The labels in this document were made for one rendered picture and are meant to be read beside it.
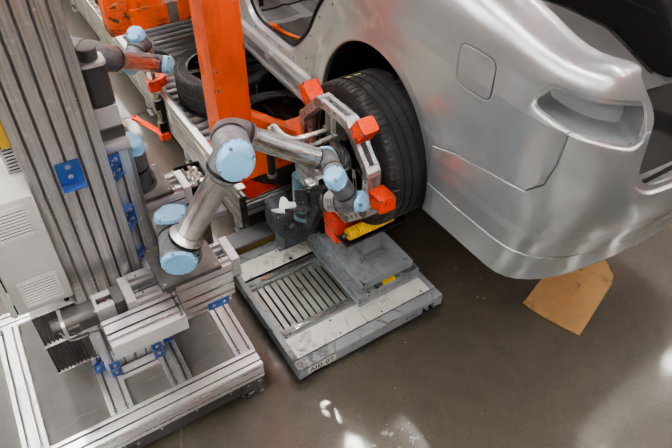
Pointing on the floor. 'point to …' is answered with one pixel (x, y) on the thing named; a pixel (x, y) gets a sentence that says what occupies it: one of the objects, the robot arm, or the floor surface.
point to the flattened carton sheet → (571, 296)
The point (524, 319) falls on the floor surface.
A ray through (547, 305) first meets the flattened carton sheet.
